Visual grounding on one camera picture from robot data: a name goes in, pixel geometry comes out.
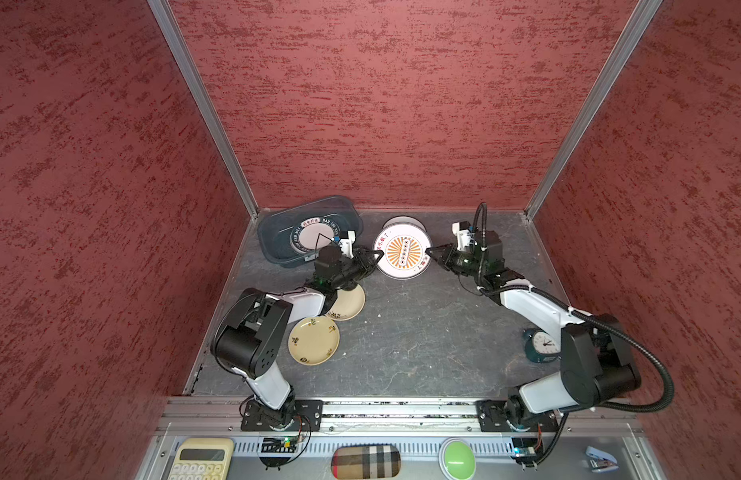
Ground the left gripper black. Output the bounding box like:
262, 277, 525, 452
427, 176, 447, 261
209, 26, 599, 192
331, 248, 385, 288

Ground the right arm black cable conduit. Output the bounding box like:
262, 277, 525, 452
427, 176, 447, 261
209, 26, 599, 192
471, 202, 676, 466

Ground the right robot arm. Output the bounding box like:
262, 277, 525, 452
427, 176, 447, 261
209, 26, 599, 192
426, 232, 642, 429

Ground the plaid pouch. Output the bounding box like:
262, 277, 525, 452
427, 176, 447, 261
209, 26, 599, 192
330, 444, 402, 479

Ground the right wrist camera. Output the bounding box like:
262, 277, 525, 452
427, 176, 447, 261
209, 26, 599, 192
452, 221, 474, 252

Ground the white plate orange sunburst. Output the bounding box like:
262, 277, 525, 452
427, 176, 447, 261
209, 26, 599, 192
374, 223, 432, 280

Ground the left aluminium corner post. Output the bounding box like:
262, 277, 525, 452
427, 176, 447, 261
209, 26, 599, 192
148, 0, 260, 220

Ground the left circuit board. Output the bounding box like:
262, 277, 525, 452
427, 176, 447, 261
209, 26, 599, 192
260, 437, 298, 456

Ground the cream calculator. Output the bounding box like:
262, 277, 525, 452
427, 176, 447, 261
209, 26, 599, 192
168, 438, 234, 480

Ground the aluminium corner post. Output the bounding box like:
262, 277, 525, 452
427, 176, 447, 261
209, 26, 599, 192
148, 0, 260, 220
525, 0, 663, 222

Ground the blue translucent plastic bin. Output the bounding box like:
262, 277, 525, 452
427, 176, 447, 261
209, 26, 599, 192
258, 196, 364, 268

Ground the white blue stapler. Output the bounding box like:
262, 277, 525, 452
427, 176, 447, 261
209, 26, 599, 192
586, 446, 619, 473

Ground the green round button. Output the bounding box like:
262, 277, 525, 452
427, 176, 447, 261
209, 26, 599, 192
439, 438, 477, 480

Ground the cream plate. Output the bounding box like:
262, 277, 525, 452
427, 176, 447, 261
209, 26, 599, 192
326, 284, 366, 321
288, 316, 340, 366

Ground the circuit board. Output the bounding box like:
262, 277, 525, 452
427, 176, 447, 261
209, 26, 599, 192
510, 437, 544, 461
260, 437, 298, 456

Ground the right aluminium corner post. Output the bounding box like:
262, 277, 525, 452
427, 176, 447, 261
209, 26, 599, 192
525, 0, 663, 222

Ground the white plate green HAO SHI rim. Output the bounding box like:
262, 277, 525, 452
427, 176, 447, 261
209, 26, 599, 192
290, 216, 340, 253

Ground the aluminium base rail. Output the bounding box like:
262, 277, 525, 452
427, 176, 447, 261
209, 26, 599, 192
136, 397, 666, 479

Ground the teal alarm clock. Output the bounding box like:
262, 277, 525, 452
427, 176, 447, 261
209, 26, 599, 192
523, 328, 561, 364

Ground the right circuit board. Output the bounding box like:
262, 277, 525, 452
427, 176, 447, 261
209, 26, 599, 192
510, 437, 544, 461

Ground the white plate flower outline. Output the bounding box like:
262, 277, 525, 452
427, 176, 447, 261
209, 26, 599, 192
381, 215, 427, 236

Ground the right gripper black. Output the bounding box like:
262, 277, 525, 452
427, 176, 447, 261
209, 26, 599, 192
425, 242, 486, 277

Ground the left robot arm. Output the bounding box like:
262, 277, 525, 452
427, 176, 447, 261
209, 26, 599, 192
210, 244, 385, 430

